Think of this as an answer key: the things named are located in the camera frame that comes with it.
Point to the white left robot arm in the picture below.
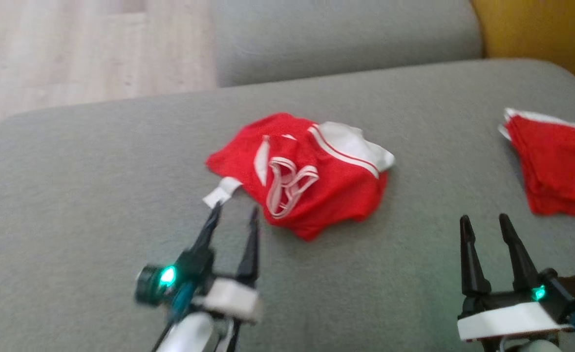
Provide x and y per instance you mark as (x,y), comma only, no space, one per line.
(189,335)

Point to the small grey sofa cushion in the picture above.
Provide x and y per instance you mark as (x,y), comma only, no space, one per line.
(346,39)

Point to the red white sports shorts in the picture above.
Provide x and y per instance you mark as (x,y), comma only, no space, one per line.
(561,161)

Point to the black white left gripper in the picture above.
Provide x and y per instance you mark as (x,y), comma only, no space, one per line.
(194,266)

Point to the yellow upholstered panel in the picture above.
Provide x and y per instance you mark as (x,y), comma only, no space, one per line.
(546,34)

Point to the red white jersey shirt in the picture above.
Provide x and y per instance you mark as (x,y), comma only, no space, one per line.
(336,186)

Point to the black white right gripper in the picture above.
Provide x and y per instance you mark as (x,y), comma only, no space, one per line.
(512,315)

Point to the large grey sofa seat cushion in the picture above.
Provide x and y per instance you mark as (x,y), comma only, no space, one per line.
(96,195)

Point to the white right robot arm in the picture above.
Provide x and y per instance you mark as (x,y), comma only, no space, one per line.
(531,346)

